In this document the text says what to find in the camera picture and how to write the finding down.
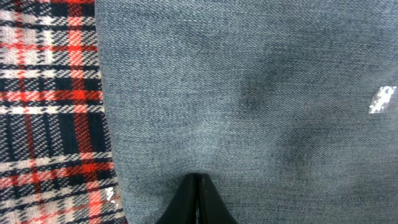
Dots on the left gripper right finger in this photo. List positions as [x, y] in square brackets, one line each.
[211, 207]

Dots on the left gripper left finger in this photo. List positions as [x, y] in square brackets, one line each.
[182, 208]

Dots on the blue denim cloth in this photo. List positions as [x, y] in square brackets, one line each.
[289, 106]

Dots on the red plaid cloth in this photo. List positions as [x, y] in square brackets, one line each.
[56, 160]

